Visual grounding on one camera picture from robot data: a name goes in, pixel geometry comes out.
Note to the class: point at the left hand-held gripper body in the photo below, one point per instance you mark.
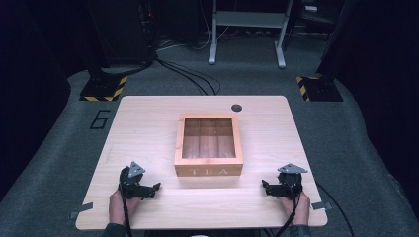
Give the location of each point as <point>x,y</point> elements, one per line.
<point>130,187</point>

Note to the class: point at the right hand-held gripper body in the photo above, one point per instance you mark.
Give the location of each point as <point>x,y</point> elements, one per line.
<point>290,184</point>

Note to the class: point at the wooden tea box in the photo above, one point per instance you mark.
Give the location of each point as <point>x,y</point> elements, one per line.
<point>208,163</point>

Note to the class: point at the person's left hand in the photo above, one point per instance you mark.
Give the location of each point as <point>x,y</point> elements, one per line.
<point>117,209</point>

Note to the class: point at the person's right hand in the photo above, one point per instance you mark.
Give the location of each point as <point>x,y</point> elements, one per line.
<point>302,210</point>

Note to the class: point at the grey tape strip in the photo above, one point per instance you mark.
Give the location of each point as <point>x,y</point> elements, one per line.
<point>81,209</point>
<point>320,206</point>

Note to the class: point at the round dark table grommet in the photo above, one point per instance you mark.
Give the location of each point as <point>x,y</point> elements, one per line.
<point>236,107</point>

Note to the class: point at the black stand with striped base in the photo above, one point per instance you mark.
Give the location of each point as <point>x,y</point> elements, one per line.
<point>321,89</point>
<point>102,87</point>

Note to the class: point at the white metal desk frame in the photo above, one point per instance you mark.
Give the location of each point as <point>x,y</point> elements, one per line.
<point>247,19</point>

